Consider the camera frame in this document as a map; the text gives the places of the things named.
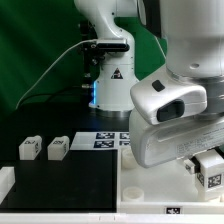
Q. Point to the white square tabletop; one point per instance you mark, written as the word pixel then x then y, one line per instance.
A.
pixel 166 189

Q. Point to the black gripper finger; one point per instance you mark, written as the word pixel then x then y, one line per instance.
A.
pixel 192 165

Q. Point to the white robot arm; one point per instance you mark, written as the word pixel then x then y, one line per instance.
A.
pixel 178 110

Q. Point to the white marker base plate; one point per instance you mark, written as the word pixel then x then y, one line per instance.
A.
pixel 100 140

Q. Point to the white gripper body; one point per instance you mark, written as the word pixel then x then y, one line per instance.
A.
pixel 153 145

